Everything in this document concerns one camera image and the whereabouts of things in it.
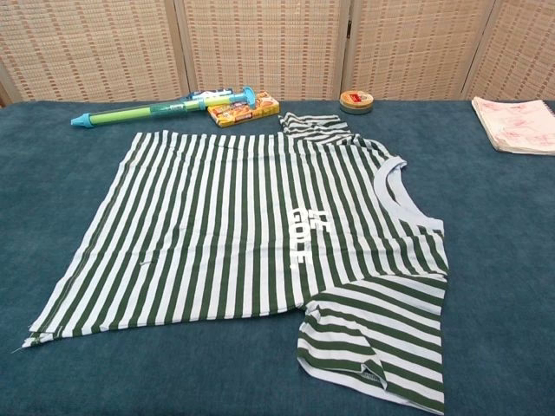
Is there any green white striped shirt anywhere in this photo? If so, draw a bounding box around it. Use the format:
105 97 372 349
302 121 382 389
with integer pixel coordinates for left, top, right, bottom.
21 111 450 415

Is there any blue table cover cloth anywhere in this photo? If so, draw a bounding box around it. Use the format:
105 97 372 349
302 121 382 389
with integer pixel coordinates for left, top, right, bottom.
0 99 555 416

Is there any spiral sketch notebook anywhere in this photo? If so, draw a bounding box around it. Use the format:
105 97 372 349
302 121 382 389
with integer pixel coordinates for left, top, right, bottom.
471 95 555 156

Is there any blue green toy water pump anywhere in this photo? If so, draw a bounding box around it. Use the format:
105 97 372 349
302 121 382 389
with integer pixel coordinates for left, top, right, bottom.
70 86 258 130

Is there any yellow snack box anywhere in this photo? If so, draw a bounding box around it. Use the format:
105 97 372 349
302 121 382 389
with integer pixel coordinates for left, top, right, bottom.
206 90 281 129

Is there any woven folding screen panel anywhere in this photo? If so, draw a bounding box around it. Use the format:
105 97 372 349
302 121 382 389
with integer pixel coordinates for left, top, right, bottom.
175 0 352 101
342 0 504 101
0 0 192 105
461 0 555 101

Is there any round tin with red label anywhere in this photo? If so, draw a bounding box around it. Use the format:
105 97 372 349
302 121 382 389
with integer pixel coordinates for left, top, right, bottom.
339 90 375 115

